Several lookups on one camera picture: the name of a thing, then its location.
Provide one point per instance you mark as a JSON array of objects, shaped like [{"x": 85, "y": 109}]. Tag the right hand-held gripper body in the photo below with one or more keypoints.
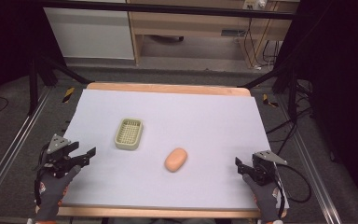
[{"x": 268, "y": 161}]

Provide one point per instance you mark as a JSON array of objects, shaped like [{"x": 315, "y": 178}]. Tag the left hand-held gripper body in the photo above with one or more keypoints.
[{"x": 56, "y": 143}]

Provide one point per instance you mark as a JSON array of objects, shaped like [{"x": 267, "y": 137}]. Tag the yellow black striped tape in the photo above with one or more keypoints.
[
  {"x": 68, "y": 95},
  {"x": 268, "y": 101}
]

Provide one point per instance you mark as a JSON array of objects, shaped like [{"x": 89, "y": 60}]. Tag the pale green soap dish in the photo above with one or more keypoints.
[{"x": 129, "y": 133}]

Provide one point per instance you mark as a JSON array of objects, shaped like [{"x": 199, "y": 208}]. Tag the white table sheet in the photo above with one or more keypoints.
[{"x": 205, "y": 124}]

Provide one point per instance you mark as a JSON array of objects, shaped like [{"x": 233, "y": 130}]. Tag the orange soap bar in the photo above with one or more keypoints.
[{"x": 176, "y": 159}]

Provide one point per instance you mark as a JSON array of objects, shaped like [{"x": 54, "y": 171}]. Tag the black curtain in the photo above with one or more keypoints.
[
  {"x": 9, "y": 40},
  {"x": 338, "y": 77}
]

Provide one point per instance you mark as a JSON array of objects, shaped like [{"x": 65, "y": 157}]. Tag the white cabinet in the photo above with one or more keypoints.
[{"x": 90, "y": 32}]

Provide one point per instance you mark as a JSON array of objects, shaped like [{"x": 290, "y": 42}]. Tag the wooden desk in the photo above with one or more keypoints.
[{"x": 192, "y": 23}]

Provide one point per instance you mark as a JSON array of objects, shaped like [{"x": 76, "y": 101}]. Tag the white power strip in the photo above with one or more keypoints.
[{"x": 254, "y": 3}]

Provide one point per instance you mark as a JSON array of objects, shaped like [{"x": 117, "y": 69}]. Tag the black metal crossbar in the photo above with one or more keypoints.
[{"x": 167, "y": 8}]

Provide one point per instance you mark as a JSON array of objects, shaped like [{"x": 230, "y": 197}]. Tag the silver metal floor rail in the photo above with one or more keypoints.
[
  {"x": 15, "y": 143},
  {"x": 310, "y": 161}
]

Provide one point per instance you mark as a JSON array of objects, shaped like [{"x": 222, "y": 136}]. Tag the black frame strut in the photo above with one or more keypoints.
[
  {"x": 287, "y": 79},
  {"x": 34, "y": 84}
]

